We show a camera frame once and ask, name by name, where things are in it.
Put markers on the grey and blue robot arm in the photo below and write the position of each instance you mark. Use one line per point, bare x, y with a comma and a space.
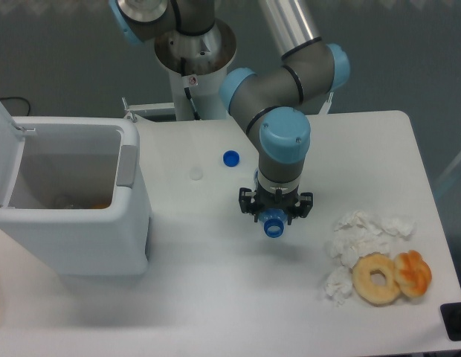
265, 107

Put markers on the black device at table edge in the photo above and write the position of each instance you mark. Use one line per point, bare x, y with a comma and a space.
451, 315

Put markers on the white frame at right edge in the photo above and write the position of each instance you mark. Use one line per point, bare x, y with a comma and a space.
448, 178

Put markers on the plain ring donut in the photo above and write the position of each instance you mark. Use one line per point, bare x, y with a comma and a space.
373, 279

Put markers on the small crumpled white tissue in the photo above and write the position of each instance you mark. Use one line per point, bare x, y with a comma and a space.
338, 286

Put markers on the large crumpled white tissue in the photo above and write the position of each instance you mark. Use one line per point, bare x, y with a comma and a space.
358, 234

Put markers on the blue bottle cap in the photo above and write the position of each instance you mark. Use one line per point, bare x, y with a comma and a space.
231, 158

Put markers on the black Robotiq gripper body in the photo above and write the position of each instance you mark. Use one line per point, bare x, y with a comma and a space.
278, 200

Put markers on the orange glazed twisted pastry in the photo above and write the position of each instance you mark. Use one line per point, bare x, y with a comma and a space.
412, 274

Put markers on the small white round cap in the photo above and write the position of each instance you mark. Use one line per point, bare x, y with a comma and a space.
196, 174

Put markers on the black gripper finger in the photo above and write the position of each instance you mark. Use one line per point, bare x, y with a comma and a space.
249, 202
299, 206

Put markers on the white open trash bin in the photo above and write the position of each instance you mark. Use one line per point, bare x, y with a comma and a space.
72, 193

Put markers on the blue plastic water bottle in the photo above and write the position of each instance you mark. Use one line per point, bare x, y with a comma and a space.
272, 218

